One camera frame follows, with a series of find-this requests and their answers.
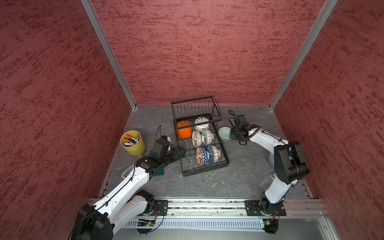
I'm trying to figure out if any pale mint green bowl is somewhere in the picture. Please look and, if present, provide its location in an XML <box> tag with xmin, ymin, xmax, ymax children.
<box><xmin>218</xmin><ymin>127</ymin><xmax>231</xmax><ymax>142</ymax></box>

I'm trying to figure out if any orange plastic bowl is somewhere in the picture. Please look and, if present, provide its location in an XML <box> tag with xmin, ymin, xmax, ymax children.
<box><xmin>177</xmin><ymin>121</ymin><xmax>193</xmax><ymax>139</ymax></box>

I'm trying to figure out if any grey green patterned bowl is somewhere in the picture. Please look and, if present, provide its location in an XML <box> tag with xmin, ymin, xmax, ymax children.
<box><xmin>202</xmin><ymin>129</ymin><xmax>214</xmax><ymax>146</ymax></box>

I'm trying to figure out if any blue patterned bowl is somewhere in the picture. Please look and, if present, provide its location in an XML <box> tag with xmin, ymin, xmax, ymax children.
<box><xmin>206</xmin><ymin>145</ymin><xmax>221</xmax><ymax>164</ymax></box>

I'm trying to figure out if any red orange patterned bowl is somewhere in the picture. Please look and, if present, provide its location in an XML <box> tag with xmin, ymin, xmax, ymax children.
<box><xmin>196</xmin><ymin>147</ymin><xmax>209</xmax><ymax>167</ymax></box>

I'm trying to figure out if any black wire dish rack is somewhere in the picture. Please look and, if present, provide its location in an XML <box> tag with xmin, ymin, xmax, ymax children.
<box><xmin>172</xmin><ymin>96</ymin><xmax>230</xmax><ymax>177</ymax></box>

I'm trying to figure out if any white ceramic bowl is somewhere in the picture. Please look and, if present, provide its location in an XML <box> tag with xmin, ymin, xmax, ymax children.
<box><xmin>194</xmin><ymin>117</ymin><xmax>210</xmax><ymax>133</ymax></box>

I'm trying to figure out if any white red lattice bowl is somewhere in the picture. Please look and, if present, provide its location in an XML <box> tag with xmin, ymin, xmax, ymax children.
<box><xmin>192</xmin><ymin>131</ymin><xmax>204</xmax><ymax>148</ymax></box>

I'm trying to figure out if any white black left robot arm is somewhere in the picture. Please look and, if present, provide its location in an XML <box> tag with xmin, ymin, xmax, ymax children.
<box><xmin>68</xmin><ymin>136</ymin><xmax>186</xmax><ymax>240</ymax></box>

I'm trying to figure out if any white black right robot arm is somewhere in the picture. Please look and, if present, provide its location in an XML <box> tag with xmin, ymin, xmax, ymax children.
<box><xmin>228</xmin><ymin>110</ymin><xmax>310</xmax><ymax>216</ymax></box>

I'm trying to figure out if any green sponge cloth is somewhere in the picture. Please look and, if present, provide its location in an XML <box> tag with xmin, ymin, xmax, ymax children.
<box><xmin>154</xmin><ymin>168</ymin><xmax>165</xmax><ymax>177</ymax></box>

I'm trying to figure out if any yellow utensil cup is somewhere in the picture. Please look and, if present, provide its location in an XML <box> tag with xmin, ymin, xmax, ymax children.
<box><xmin>120</xmin><ymin>130</ymin><xmax>147</xmax><ymax>157</ymax></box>

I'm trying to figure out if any light blue mug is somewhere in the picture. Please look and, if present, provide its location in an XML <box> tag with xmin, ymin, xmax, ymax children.
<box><xmin>268</xmin><ymin>153</ymin><xmax>275</xmax><ymax>167</ymax></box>

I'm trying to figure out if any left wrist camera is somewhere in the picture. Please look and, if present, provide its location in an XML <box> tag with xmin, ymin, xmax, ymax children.
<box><xmin>162</xmin><ymin>135</ymin><xmax>171</xmax><ymax>145</ymax></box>

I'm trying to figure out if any red handled tool in cup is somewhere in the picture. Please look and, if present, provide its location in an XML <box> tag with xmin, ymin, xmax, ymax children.
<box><xmin>123</xmin><ymin>134</ymin><xmax>139</xmax><ymax>144</ymax></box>

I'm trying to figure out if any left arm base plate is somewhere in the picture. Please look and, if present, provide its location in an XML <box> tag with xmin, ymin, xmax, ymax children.
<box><xmin>147</xmin><ymin>200</ymin><xmax>169</xmax><ymax>217</ymax></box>

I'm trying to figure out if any aluminium front rail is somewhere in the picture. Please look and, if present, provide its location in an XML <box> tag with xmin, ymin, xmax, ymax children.
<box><xmin>158</xmin><ymin>198</ymin><xmax>329</xmax><ymax>219</ymax></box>

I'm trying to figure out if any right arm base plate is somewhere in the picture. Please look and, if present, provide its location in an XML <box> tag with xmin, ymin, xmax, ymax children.
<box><xmin>244</xmin><ymin>199</ymin><xmax>287</xmax><ymax>217</ymax></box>

